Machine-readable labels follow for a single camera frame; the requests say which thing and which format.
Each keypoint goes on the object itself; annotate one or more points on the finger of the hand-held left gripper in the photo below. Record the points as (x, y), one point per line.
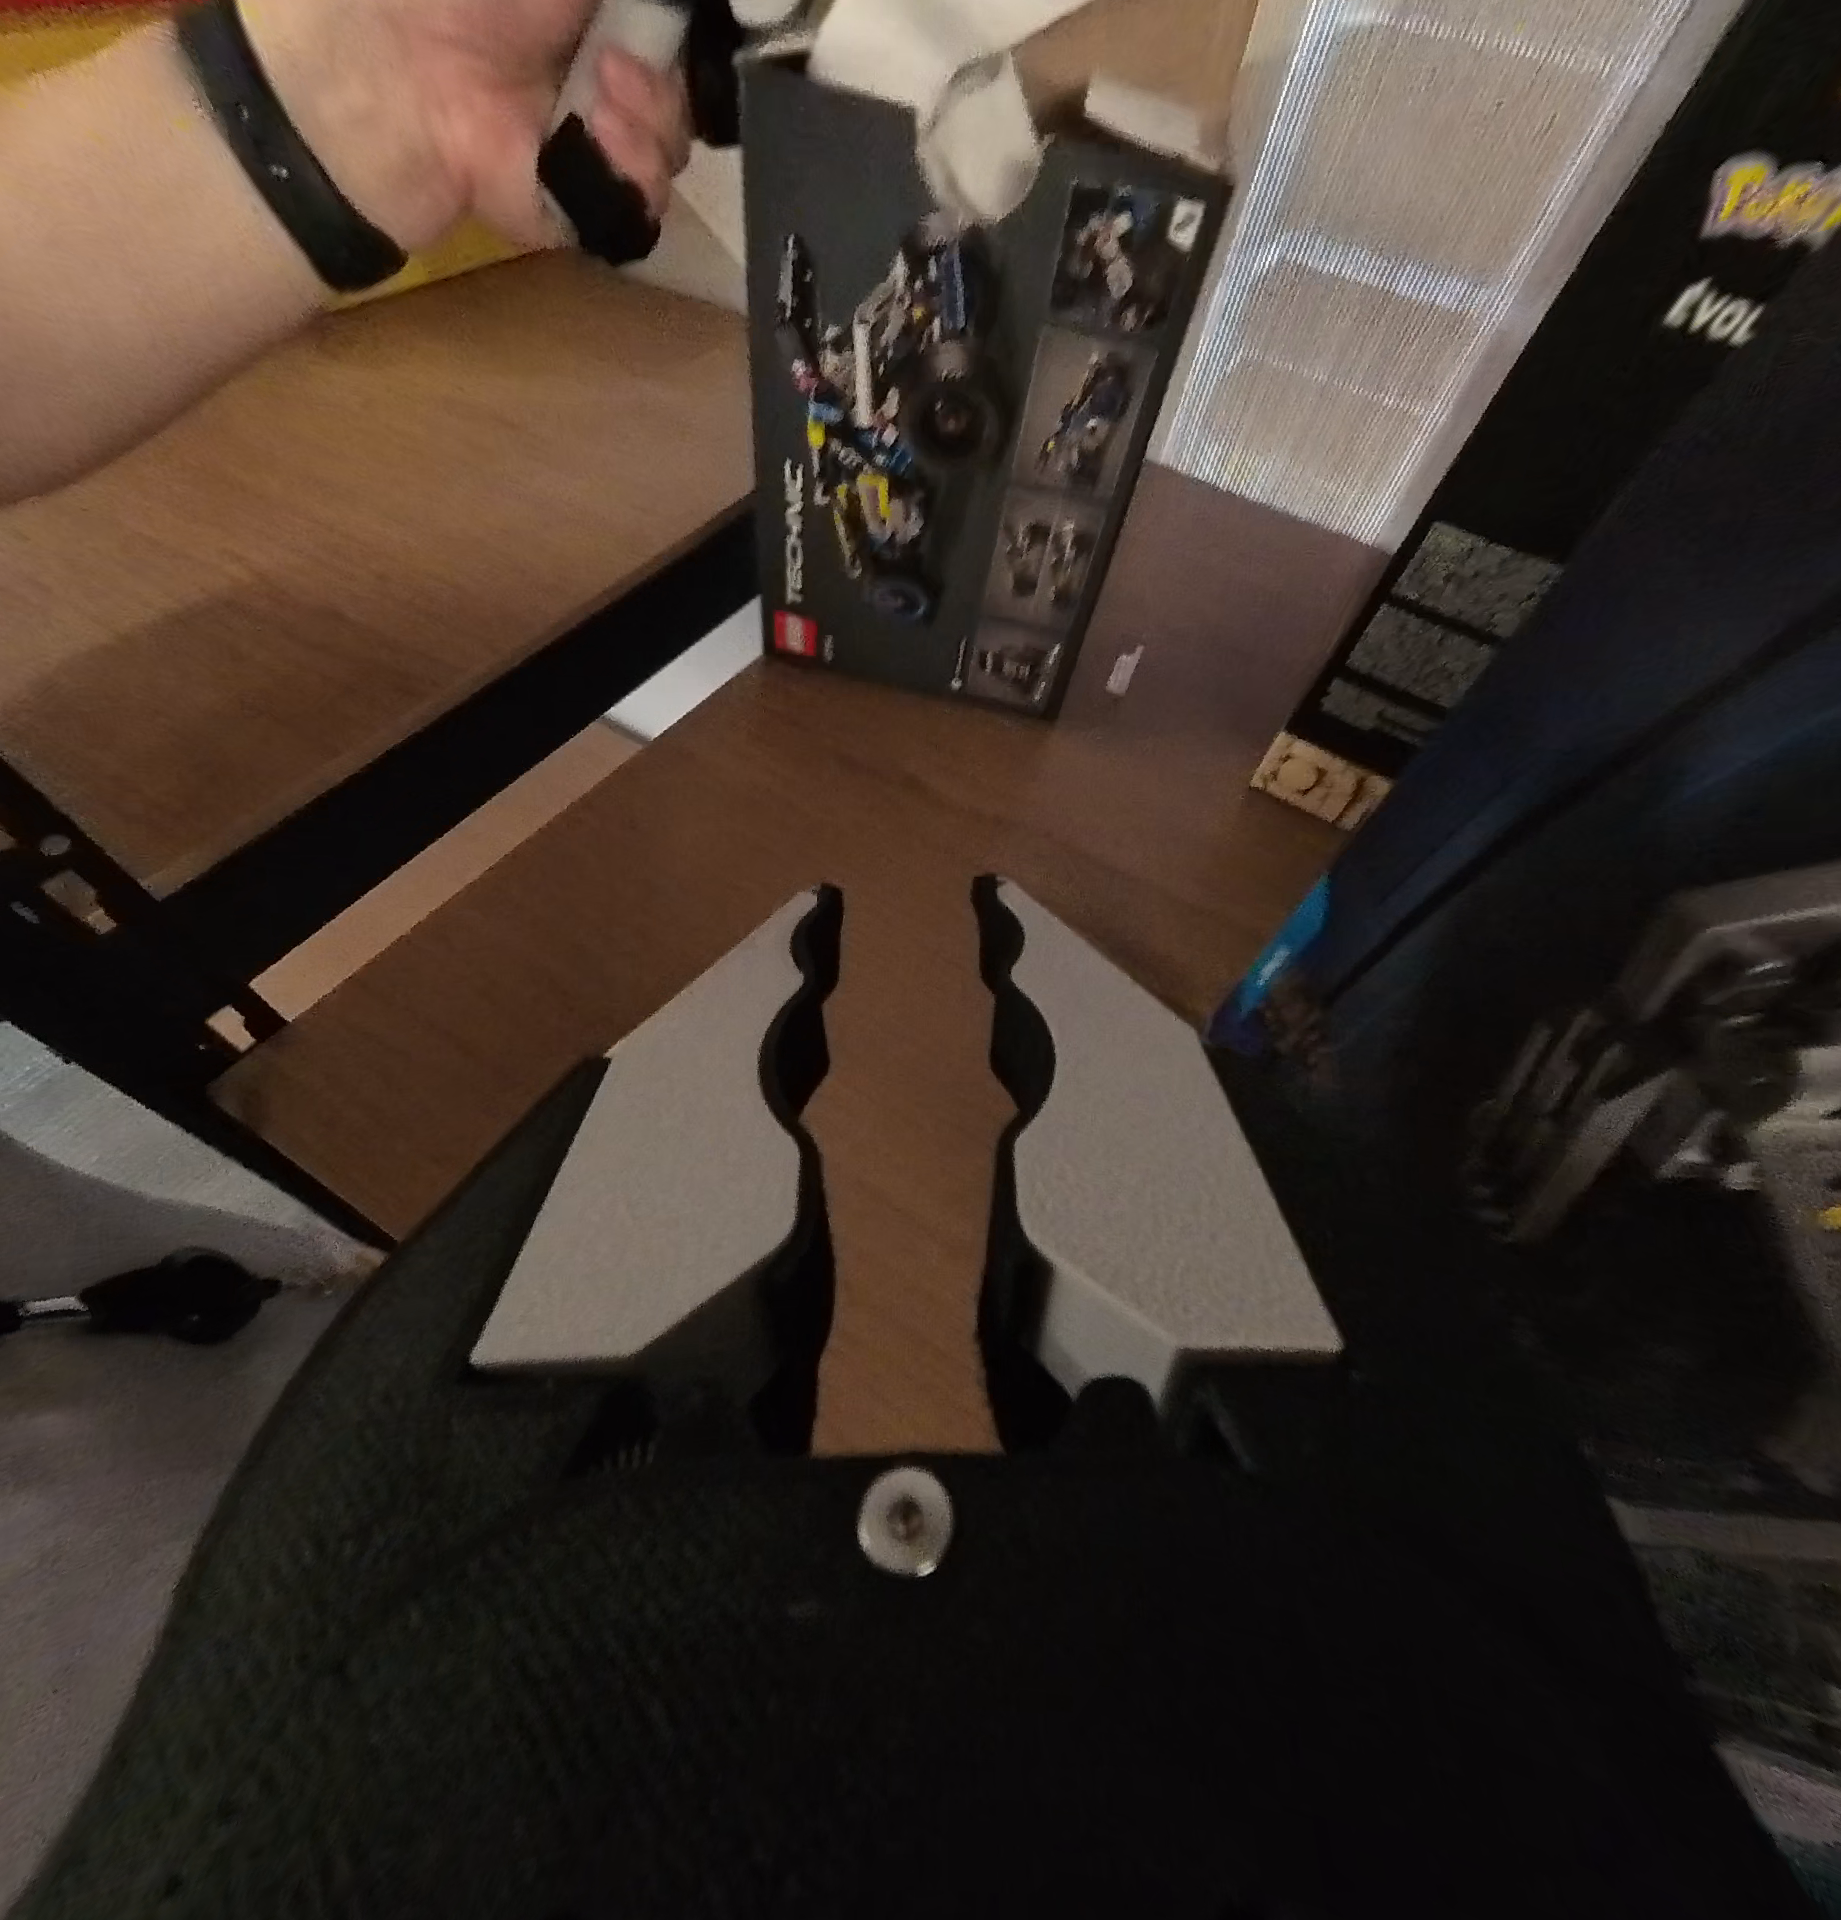
(906, 46)
(987, 151)

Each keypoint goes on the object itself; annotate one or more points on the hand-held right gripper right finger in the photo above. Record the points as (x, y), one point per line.
(1161, 1185)

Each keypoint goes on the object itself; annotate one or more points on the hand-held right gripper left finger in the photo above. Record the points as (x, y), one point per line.
(650, 1200)

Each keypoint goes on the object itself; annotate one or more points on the black racing car toy box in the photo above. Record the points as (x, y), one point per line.
(950, 421)

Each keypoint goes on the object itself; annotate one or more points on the dark wooden shelf board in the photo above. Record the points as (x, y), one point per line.
(950, 811)

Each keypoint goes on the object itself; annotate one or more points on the black metal rack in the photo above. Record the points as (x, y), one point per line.
(323, 871)

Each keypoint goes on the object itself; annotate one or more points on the black toy box yellow emblem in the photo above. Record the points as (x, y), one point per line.
(1640, 1050)

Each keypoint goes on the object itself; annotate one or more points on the person's left forearm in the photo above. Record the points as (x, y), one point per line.
(113, 270)

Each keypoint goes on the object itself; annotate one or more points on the person's left hand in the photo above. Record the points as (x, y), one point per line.
(458, 106)

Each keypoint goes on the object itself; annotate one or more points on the black wristband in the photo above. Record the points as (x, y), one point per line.
(293, 151)

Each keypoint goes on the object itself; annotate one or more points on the black badge reel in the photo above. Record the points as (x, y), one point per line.
(188, 1296)

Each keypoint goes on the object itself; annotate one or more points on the brown wooden shelf board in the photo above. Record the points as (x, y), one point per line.
(353, 541)

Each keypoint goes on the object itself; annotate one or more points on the dark blue toy box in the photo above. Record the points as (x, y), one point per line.
(1581, 390)

